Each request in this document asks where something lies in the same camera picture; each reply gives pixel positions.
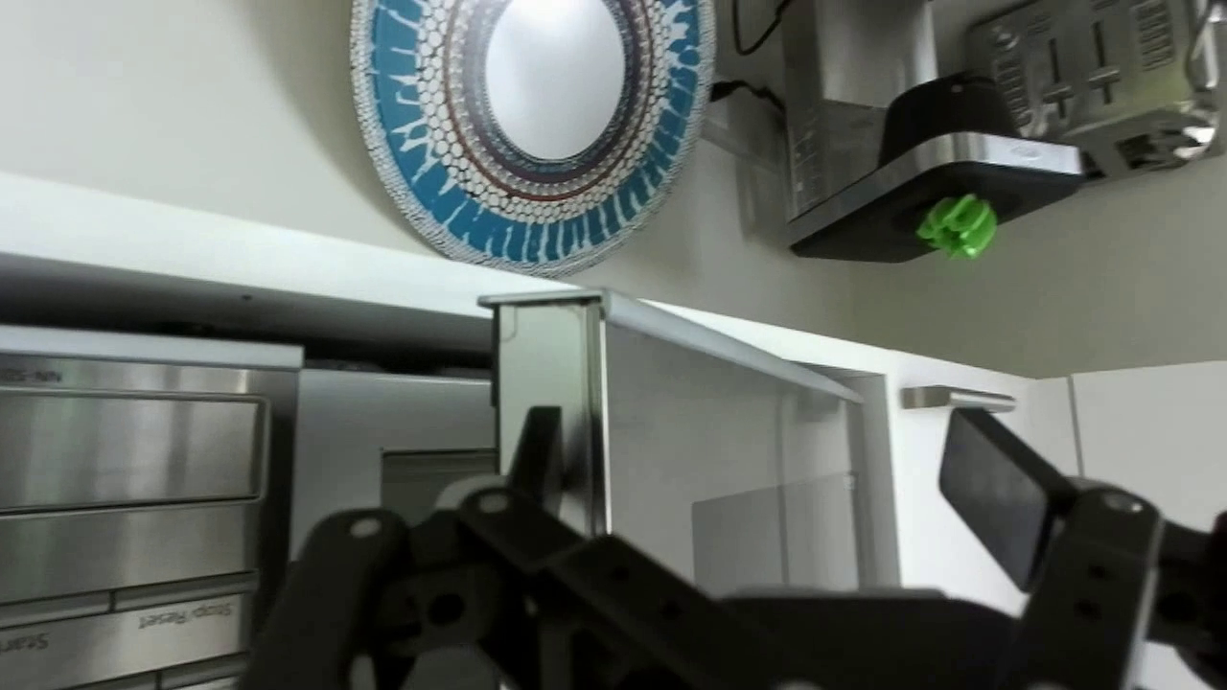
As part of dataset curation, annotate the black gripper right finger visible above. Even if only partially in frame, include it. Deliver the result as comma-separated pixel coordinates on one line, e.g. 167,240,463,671
937,406,1227,690

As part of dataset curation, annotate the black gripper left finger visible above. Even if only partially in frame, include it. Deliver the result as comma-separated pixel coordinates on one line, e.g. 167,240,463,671
246,401,720,690

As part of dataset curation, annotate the wide white cabinet door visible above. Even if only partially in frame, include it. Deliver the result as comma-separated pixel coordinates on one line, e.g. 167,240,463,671
880,360,1227,619

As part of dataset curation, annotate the stainless steel microwave body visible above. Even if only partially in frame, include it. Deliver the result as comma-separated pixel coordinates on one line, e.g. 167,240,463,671
0,323,505,690

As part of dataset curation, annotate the small green plastic object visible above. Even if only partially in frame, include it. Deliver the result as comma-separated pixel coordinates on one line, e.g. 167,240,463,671
912,188,1004,266

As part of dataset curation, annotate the blue patterned decorative plate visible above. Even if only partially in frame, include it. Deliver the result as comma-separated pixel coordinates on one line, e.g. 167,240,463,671
351,0,720,275

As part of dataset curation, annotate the steel toaster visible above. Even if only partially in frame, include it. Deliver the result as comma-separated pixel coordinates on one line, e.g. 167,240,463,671
963,0,1227,180

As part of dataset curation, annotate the black steel coffee machine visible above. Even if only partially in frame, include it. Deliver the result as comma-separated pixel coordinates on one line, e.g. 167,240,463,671
775,0,1093,267

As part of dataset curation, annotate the long steel cabinet handle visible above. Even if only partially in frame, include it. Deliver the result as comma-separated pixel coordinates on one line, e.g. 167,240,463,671
896,385,1019,419

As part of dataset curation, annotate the white microwave cabinet frame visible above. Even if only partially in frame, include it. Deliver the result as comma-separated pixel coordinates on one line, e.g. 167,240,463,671
0,170,904,607

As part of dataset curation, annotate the black coffee machine cable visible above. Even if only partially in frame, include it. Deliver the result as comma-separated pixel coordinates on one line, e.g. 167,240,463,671
709,0,799,107

